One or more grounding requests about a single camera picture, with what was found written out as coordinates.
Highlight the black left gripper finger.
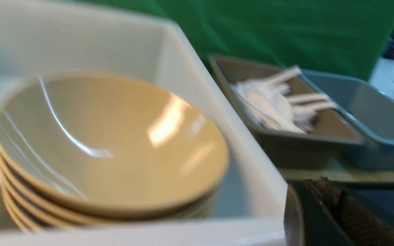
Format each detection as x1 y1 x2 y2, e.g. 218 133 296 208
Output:
284 178 394 246

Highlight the tan noodle bowl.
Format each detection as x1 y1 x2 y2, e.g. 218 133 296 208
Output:
0 71 230 218

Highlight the top stacked tan bowl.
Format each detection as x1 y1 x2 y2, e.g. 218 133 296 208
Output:
0 150 218 224

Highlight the stacked tan bowl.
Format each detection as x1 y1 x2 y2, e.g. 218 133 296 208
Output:
1 176 80 233
0 150 218 224
0 163 123 231
1 189 45 234

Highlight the bottom stacked tan bowl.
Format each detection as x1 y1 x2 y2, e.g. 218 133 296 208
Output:
1 189 45 234

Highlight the black serving tray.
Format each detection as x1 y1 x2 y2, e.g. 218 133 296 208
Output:
288 181 394 240

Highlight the brown plastic spoon bin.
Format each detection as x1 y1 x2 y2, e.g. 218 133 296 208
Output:
208 54 363 169

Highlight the blue plastic chopstick bin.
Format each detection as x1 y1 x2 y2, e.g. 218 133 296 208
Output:
302 69 394 171

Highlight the white spoon left long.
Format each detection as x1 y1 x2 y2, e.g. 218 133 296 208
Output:
232 84 306 134

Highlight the white spoon leaning top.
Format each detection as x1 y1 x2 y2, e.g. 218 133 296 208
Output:
237 65 302 88

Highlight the green backdrop cloth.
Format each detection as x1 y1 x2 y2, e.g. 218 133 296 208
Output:
87 0 394 80

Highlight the large white plastic tub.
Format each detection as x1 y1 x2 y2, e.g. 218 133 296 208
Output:
0 0 287 246

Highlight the white spoon handle right lower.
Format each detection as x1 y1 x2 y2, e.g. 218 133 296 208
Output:
292 101 337 119

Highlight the white spoon handle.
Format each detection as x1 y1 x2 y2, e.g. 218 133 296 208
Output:
292 101 337 119
286 93 329 104

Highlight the white spoon handle right upper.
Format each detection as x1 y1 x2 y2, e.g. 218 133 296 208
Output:
286 93 329 104

